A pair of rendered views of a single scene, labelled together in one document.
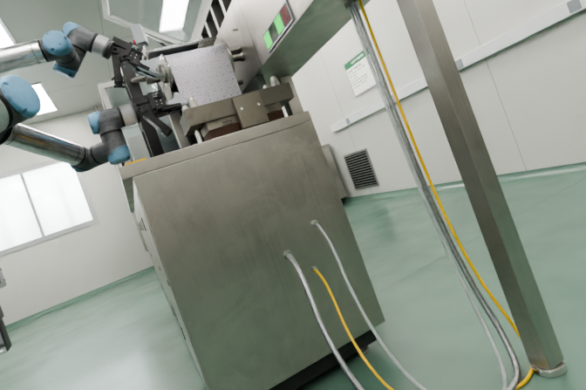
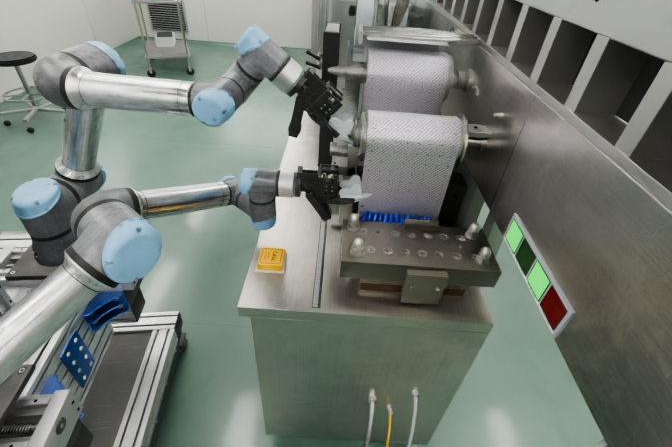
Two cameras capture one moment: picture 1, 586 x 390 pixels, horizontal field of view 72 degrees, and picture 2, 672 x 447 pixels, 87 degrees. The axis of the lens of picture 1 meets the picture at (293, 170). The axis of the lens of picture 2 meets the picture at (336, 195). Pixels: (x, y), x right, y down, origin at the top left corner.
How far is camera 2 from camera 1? 1.23 m
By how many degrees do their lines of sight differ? 42
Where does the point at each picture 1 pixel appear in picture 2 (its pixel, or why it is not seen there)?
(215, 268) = (301, 385)
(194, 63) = (403, 150)
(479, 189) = not seen: outside the picture
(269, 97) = (459, 279)
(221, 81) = (425, 183)
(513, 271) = not seen: outside the picture
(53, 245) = not seen: outside the picture
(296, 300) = (359, 416)
